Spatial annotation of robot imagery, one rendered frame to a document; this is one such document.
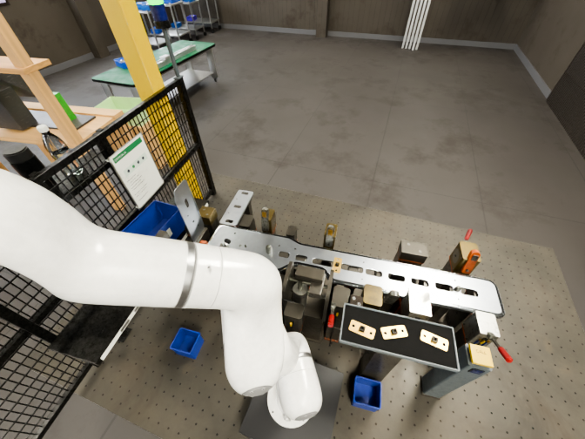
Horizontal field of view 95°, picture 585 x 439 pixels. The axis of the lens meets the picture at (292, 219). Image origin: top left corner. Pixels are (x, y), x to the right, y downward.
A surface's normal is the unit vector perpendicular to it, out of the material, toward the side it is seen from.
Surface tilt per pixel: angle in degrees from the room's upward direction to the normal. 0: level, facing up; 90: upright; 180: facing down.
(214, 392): 0
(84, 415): 0
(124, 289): 71
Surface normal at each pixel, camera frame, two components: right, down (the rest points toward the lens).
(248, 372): 0.11, 0.11
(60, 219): 0.97, -0.25
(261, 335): 0.46, 0.12
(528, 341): -0.01, -0.68
